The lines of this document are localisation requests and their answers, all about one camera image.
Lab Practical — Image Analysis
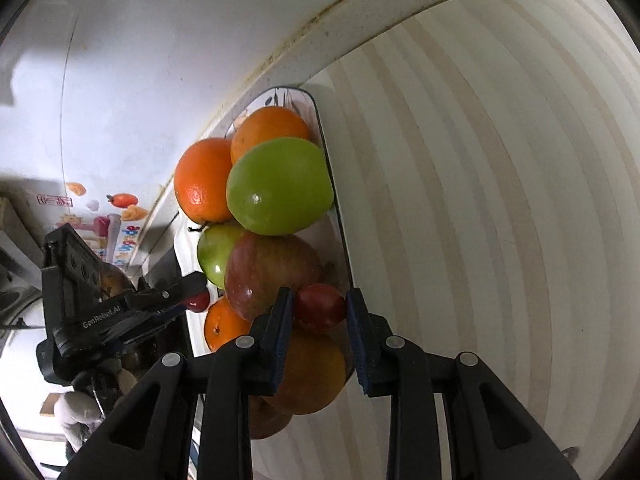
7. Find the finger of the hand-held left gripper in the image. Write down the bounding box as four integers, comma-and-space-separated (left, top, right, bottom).
124, 271, 208, 323

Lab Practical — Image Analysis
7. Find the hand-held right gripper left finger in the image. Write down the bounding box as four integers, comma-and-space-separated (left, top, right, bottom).
57, 287, 296, 480

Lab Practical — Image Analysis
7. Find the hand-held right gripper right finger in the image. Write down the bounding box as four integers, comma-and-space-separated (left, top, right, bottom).
345, 287, 581, 480

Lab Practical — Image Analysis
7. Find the small red fruit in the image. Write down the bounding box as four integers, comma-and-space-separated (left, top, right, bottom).
293, 283, 347, 333
182, 290, 211, 313

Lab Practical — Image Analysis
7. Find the dark orange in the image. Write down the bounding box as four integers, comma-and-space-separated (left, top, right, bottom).
262, 327, 347, 415

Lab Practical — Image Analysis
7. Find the small green apple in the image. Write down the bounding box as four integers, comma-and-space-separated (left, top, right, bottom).
196, 224, 246, 290

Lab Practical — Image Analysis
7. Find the bright orange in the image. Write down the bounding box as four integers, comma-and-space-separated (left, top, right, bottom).
204, 296, 253, 353

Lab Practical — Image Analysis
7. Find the red and green apple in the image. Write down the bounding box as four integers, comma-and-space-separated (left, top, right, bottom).
224, 232, 323, 322

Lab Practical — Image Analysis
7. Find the large green apple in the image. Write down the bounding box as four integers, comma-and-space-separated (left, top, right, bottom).
226, 137, 335, 236

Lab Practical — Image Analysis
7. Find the white printed tray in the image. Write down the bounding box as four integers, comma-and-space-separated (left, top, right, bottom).
172, 87, 358, 401

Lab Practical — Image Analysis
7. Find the person's left hand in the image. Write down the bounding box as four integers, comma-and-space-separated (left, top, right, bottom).
52, 357, 138, 453

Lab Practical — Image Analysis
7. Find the brown object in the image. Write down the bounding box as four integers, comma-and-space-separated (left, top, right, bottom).
100, 265, 138, 303

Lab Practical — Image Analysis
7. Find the brownish pear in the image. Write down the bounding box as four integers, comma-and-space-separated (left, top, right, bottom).
248, 395, 293, 440

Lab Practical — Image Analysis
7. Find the striped cat print mat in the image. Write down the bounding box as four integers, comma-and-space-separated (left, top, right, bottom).
250, 0, 640, 480

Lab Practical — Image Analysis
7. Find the fruit wall sticker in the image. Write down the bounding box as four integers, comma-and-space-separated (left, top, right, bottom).
37, 180, 151, 268

